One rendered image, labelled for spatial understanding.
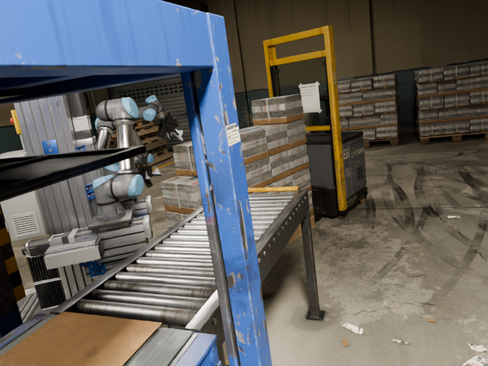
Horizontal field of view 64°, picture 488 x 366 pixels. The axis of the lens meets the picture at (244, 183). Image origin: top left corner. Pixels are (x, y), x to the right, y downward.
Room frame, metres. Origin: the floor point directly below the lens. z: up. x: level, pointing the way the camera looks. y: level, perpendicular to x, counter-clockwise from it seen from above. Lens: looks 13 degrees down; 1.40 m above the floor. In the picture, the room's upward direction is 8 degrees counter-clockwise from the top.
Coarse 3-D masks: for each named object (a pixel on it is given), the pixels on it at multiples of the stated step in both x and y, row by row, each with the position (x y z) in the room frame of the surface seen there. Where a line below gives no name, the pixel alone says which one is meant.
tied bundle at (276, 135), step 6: (252, 126) 3.62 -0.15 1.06; (258, 126) 3.54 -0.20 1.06; (264, 126) 3.47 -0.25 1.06; (270, 126) 3.38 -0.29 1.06; (276, 126) 3.32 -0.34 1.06; (282, 126) 3.38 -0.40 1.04; (270, 132) 3.26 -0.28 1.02; (276, 132) 3.32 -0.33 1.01; (282, 132) 3.39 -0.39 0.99; (270, 138) 3.25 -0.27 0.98; (276, 138) 3.31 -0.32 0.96; (282, 138) 3.37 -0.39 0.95; (270, 144) 3.24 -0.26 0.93; (276, 144) 3.30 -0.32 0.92; (282, 144) 3.36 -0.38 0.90
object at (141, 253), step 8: (200, 208) 2.08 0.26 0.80; (192, 216) 1.95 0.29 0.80; (176, 224) 1.85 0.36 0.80; (168, 232) 1.75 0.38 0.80; (176, 232) 1.78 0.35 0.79; (152, 240) 1.67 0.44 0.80; (160, 240) 1.66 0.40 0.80; (144, 248) 1.59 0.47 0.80; (152, 248) 1.59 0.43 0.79; (136, 256) 1.51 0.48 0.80; (144, 256) 1.53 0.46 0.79; (120, 264) 1.45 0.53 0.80; (128, 264) 1.44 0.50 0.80; (112, 272) 1.38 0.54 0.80; (96, 280) 1.33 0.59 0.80; (104, 280) 1.32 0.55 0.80; (88, 288) 1.28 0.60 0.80; (96, 288) 1.27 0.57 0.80; (72, 296) 1.23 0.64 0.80; (80, 296) 1.22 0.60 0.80; (88, 296) 1.24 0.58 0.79; (64, 304) 1.18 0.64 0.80; (72, 304) 1.17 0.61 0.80; (56, 312) 1.14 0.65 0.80
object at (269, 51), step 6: (264, 42) 4.19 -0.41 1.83; (264, 48) 4.20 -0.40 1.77; (270, 48) 4.24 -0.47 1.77; (264, 54) 4.20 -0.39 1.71; (270, 54) 4.25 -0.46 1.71; (270, 72) 4.18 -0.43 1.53; (270, 78) 4.18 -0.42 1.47; (276, 78) 4.18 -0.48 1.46; (270, 84) 4.18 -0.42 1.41; (276, 84) 4.18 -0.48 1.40; (270, 90) 4.19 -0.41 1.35; (276, 90) 4.22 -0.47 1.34; (270, 96) 4.19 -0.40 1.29; (276, 96) 4.17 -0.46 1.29
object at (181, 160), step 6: (180, 144) 3.00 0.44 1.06; (186, 144) 2.95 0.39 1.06; (174, 150) 2.95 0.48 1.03; (180, 150) 2.90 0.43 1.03; (186, 150) 2.86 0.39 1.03; (174, 156) 2.96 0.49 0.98; (180, 156) 2.91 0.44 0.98; (186, 156) 2.87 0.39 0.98; (174, 162) 2.96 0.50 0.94; (180, 162) 2.91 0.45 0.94; (186, 162) 2.87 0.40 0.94; (180, 168) 2.93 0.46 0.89; (186, 168) 2.88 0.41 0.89
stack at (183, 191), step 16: (256, 160) 3.12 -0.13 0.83; (272, 160) 3.25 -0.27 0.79; (288, 160) 3.42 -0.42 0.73; (176, 176) 2.92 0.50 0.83; (192, 176) 2.84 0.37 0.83; (256, 176) 3.07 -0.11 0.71; (272, 176) 3.23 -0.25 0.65; (288, 176) 3.39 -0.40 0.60; (176, 192) 2.70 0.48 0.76; (192, 192) 2.59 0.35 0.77; (256, 192) 3.04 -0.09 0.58; (272, 192) 3.19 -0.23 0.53; (288, 192) 3.36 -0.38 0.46; (192, 208) 2.61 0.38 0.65
